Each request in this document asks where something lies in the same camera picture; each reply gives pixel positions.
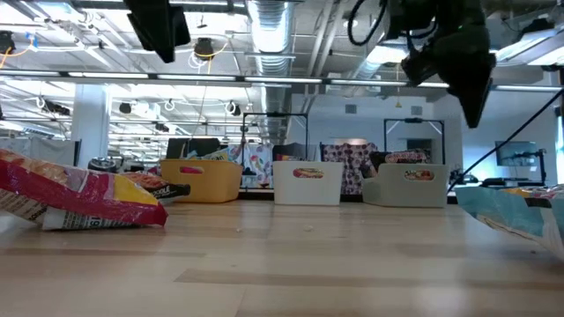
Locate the black Maruchan Fire Noodle pack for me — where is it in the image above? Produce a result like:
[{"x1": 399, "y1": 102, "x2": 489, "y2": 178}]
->
[
  {"x1": 119, "y1": 171, "x2": 192, "y2": 204},
  {"x1": 404, "y1": 170, "x2": 435, "y2": 182},
  {"x1": 382, "y1": 149, "x2": 432, "y2": 166}
]

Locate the black computer monitor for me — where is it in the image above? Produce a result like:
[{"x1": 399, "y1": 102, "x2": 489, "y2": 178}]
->
[{"x1": 166, "y1": 137, "x2": 221, "y2": 160}]

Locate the wall monitor on arm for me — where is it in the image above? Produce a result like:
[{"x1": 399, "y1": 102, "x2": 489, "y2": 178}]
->
[{"x1": 494, "y1": 140, "x2": 539, "y2": 167}]

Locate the silver ventilation duct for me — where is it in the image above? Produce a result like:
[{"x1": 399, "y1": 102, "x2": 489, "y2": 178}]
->
[
  {"x1": 341, "y1": 0, "x2": 442, "y2": 100},
  {"x1": 245, "y1": 0, "x2": 295, "y2": 146}
]

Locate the black round container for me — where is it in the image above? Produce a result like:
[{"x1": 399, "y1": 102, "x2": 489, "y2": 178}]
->
[{"x1": 86, "y1": 157, "x2": 118, "y2": 175}]

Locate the red Maruchan Roast Beef pack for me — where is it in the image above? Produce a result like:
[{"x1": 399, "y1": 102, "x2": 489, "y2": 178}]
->
[
  {"x1": 293, "y1": 167, "x2": 325, "y2": 180},
  {"x1": 0, "y1": 148, "x2": 169, "y2": 232}
]

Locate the purple patterned fabric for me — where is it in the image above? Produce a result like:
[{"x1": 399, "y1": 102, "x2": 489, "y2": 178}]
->
[{"x1": 321, "y1": 141, "x2": 381, "y2": 195}]

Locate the grey plastic bin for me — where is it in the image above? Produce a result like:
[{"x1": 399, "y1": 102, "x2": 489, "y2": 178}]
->
[{"x1": 361, "y1": 163, "x2": 450, "y2": 209}]

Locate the yellow plastic bin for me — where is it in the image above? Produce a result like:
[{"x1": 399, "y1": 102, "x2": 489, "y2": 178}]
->
[{"x1": 159, "y1": 158, "x2": 244, "y2": 204}]

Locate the long black arm cable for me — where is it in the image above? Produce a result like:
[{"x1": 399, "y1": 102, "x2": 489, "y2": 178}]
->
[{"x1": 446, "y1": 89, "x2": 564, "y2": 194}]

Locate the white square column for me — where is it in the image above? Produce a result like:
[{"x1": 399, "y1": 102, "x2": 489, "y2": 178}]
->
[{"x1": 71, "y1": 83, "x2": 110, "y2": 171}]

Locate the black aluminium table frame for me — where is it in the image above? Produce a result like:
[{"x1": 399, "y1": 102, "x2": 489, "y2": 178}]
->
[{"x1": 189, "y1": 187, "x2": 457, "y2": 206}]

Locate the black gantry frame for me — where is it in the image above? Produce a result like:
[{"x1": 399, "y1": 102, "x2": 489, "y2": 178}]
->
[
  {"x1": 241, "y1": 112, "x2": 309, "y2": 166},
  {"x1": 382, "y1": 117, "x2": 446, "y2": 165}
]

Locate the white plastic bin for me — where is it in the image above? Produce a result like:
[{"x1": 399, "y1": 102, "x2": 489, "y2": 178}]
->
[{"x1": 272, "y1": 160, "x2": 345, "y2": 207}]

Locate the black ceiling device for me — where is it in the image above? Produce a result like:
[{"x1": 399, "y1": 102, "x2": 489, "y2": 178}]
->
[{"x1": 193, "y1": 37, "x2": 216, "y2": 62}]

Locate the linear ceiling light strip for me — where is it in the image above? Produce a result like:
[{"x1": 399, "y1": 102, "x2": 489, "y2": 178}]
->
[{"x1": 0, "y1": 69, "x2": 564, "y2": 93}]

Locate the colourful printed white fabric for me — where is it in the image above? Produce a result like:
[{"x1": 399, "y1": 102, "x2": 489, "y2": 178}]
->
[{"x1": 228, "y1": 143, "x2": 275, "y2": 190}]

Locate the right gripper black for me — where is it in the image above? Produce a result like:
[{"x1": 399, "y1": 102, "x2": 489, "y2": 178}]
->
[{"x1": 387, "y1": 0, "x2": 498, "y2": 129}]

